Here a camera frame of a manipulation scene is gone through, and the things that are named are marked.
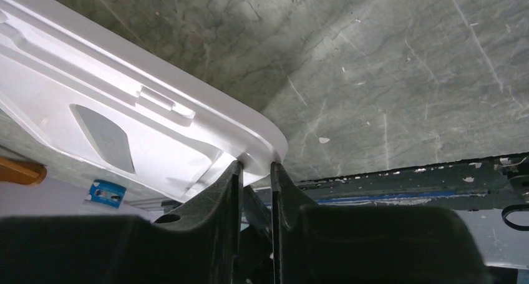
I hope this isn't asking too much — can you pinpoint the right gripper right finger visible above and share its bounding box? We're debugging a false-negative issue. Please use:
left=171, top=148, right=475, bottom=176
left=270, top=163, right=492, bottom=283

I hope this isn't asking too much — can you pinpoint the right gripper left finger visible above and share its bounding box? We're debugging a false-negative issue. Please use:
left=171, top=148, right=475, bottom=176
left=1, top=162, right=243, bottom=283

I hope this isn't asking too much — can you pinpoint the white tray lid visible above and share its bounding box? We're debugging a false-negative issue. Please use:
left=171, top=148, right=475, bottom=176
left=1, top=0, right=288, bottom=202

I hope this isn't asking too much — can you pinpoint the wooden shelf rack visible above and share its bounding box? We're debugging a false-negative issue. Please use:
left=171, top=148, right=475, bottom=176
left=1, top=157, right=47, bottom=186

